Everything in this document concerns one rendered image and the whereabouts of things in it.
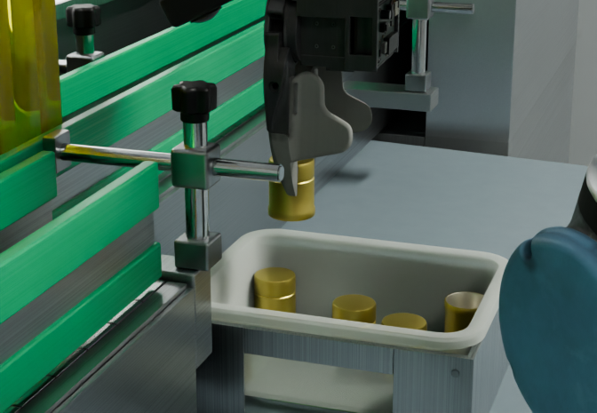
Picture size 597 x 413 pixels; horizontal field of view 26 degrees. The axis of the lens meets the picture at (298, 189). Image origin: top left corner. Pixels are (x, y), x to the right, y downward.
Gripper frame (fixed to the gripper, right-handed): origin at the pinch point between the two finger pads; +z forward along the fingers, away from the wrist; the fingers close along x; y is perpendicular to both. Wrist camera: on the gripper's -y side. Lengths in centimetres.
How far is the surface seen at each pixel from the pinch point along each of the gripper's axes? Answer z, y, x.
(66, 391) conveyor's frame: 4.1, -3.7, -30.3
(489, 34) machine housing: 3, 4, 72
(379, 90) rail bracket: 6, -5, 51
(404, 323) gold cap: 10.7, 9.3, -1.6
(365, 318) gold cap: 11.4, 5.9, 0.1
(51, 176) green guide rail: -2.9, -11.9, -14.9
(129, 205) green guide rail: -2.9, -4.6, -19.0
